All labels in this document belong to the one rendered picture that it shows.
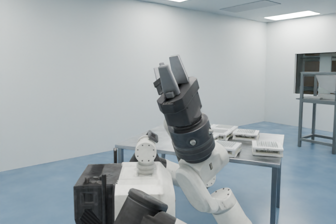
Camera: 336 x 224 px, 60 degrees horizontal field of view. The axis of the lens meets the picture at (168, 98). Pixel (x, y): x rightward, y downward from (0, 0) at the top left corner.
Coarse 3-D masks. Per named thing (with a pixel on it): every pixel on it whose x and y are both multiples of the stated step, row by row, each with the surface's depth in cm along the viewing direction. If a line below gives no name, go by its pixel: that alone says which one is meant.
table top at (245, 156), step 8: (152, 128) 357; (160, 128) 357; (136, 136) 314; (160, 136) 314; (168, 136) 314; (232, 136) 314; (264, 136) 314; (272, 136) 314; (280, 136) 314; (120, 144) 281; (128, 144) 281; (160, 144) 281; (168, 144) 281; (248, 144) 281; (160, 152) 263; (168, 152) 260; (240, 152) 254; (248, 152) 254; (232, 160) 238; (240, 160) 235; (248, 160) 233; (256, 160) 232; (264, 160) 232; (272, 160) 232; (280, 160) 234
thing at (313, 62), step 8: (304, 56) 776; (312, 56) 759; (320, 56) 744; (328, 56) 729; (296, 64) 794; (304, 64) 777; (312, 64) 761; (320, 64) 745; (328, 64) 730; (296, 72) 796; (296, 80) 797; (304, 80) 780; (312, 80) 763; (296, 88) 798; (304, 88) 781; (312, 88) 764; (320, 88) 748
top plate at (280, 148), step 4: (252, 140) 267; (252, 144) 253; (256, 144) 253; (260, 144) 253; (280, 144) 253; (252, 148) 246; (256, 148) 245; (260, 148) 244; (264, 148) 243; (268, 148) 242; (272, 148) 241; (276, 148) 241; (280, 148) 241
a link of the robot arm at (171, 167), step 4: (168, 160) 120; (168, 164) 118; (172, 164) 119; (176, 164) 120; (168, 168) 117; (172, 168) 118; (176, 168) 119; (172, 172) 117; (172, 176) 117; (172, 180) 118; (176, 180) 118; (212, 180) 121; (176, 184) 120; (208, 184) 121; (212, 184) 122
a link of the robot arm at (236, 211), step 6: (228, 210) 63; (234, 210) 64; (240, 210) 65; (216, 216) 65; (222, 216) 64; (228, 216) 63; (234, 216) 64; (240, 216) 64; (246, 216) 67; (222, 222) 64; (228, 222) 64; (234, 222) 64; (240, 222) 64; (246, 222) 65
